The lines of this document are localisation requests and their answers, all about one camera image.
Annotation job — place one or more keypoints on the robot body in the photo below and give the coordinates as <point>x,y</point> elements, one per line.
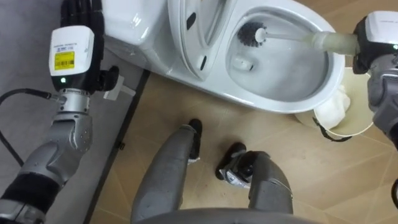
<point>224,217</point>

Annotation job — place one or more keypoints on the white toilet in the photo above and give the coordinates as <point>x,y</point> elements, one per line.
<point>280,77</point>

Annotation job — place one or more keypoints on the white crumpled bag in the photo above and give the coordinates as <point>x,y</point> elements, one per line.
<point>332,107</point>

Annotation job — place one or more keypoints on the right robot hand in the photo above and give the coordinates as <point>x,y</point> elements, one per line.
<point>377,31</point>

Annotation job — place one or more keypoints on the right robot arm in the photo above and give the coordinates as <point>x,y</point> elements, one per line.
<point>384,90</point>

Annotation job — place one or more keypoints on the robot legs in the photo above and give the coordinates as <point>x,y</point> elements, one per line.
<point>168,174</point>

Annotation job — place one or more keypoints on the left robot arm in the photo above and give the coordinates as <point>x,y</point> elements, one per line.
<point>59,146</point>

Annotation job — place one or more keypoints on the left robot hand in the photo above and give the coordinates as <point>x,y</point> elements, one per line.
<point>73,49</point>

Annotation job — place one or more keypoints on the white toilet brush black bristles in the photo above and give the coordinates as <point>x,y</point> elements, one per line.
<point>329,42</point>

